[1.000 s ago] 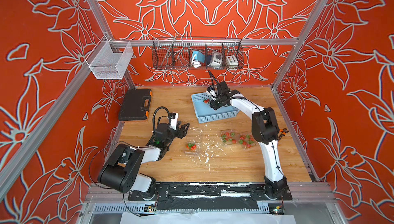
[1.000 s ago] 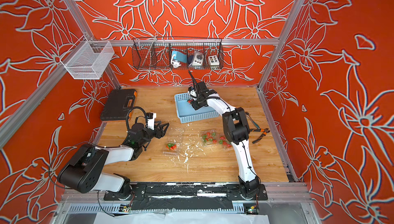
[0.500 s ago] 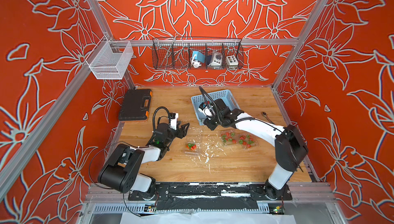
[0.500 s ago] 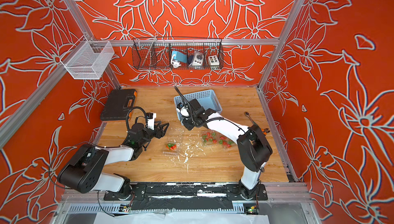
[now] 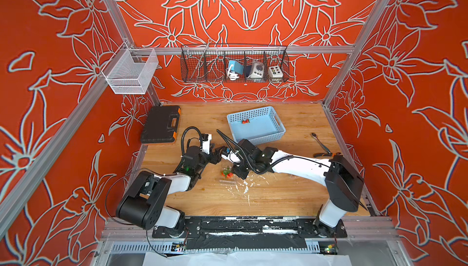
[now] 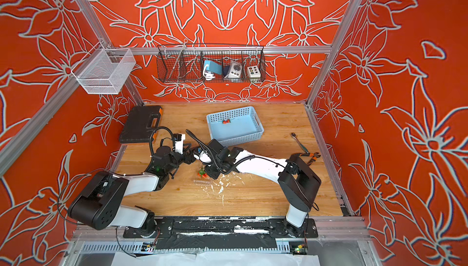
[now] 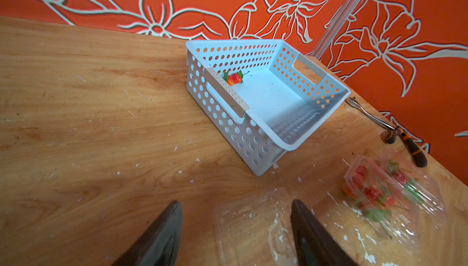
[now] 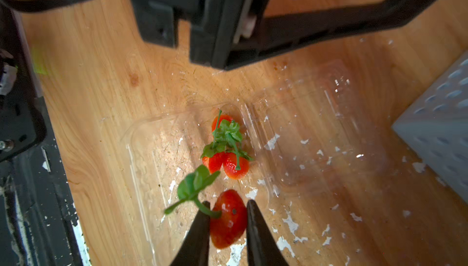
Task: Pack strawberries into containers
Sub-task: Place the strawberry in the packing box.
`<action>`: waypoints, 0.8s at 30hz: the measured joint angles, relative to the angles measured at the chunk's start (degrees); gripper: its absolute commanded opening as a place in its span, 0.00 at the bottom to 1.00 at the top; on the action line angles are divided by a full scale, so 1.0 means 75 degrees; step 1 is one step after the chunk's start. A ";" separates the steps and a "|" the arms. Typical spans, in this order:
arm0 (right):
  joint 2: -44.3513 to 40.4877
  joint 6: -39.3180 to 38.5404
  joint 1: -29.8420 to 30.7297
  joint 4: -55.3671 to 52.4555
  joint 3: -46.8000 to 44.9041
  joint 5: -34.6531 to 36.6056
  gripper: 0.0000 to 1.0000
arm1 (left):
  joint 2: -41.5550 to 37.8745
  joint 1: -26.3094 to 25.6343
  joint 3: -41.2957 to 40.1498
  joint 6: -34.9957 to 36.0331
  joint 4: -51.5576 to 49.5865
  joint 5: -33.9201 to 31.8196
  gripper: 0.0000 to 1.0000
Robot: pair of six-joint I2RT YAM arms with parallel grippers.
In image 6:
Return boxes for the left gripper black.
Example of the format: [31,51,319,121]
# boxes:
[164,142,201,177]

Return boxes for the clear clamshell container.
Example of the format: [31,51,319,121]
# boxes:
[193,165,213,186]

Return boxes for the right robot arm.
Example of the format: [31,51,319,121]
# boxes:
[195,139,322,238]

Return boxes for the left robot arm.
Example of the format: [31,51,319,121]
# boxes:
[68,133,195,238]

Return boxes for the blue perforated plastic basket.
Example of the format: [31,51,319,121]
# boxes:
[206,106,264,147]

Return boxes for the black plastic tool case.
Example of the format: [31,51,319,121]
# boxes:
[119,105,163,144]

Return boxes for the blue white device in basket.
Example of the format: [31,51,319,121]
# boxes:
[202,60,223,81]

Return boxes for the grey box with dials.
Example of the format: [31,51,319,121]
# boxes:
[223,61,243,80]

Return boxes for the white button box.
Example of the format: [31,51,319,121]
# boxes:
[246,66,262,82]

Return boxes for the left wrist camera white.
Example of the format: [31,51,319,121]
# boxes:
[172,133,186,154]

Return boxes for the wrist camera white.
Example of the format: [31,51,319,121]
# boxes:
[172,133,186,154]
[194,147,212,164]

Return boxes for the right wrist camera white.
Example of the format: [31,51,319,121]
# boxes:
[194,147,212,164]

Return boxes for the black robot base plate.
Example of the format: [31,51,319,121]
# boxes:
[123,217,318,253]

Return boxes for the black wire wall basket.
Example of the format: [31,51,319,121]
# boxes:
[156,43,266,83]

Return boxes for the orange handled pliers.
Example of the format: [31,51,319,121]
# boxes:
[290,132,322,166]

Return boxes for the clear acrylic wall box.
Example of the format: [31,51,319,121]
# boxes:
[72,49,136,95]

